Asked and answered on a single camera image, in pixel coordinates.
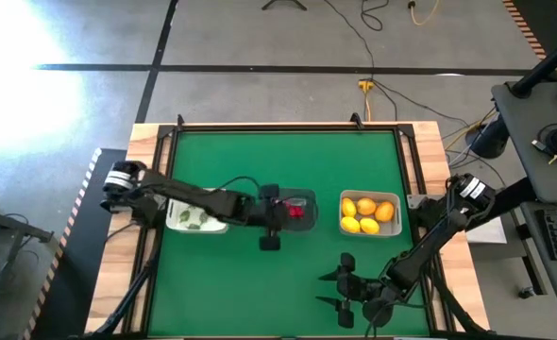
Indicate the small green pepper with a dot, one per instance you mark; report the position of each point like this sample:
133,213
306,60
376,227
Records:
203,217
193,226
184,215

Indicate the black pole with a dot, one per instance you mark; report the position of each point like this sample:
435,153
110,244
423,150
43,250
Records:
543,71

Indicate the grey metal stand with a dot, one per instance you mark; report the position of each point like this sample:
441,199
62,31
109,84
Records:
5,226

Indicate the black hazard-striped floor mat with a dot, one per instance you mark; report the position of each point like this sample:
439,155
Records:
94,236

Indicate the black beam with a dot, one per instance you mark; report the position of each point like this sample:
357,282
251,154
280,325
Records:
514,200

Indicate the yellow power plug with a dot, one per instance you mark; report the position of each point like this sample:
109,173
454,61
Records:
366,85

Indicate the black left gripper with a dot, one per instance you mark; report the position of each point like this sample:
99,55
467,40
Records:
269,215

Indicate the grey plastic basket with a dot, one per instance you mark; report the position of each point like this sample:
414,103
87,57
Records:
394,229

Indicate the orange black hazard tape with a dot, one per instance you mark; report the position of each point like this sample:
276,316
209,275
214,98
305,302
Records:
524,28

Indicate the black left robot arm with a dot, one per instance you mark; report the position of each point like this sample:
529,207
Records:
203,200

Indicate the white plastic basket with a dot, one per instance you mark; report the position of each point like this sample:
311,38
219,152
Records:
212,227

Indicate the grey desk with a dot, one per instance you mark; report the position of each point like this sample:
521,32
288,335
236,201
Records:
519,141

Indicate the white box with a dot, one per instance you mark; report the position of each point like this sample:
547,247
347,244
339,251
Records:
493,233

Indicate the black tripod foot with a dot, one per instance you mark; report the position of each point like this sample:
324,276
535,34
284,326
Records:
283,4

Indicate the green table mat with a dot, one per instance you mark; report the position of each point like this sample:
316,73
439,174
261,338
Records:
259,283

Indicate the small black floor object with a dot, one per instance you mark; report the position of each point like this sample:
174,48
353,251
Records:
527,293

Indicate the dark round stand base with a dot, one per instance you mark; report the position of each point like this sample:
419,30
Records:
488,139

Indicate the black aluminium table frame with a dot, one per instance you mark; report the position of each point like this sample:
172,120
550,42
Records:
283,127

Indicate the clear plastic basket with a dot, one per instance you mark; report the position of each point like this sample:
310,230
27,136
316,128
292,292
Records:
309,226

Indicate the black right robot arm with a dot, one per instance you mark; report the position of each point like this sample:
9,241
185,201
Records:
429,250

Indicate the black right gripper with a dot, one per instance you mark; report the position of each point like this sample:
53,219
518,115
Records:
361,289

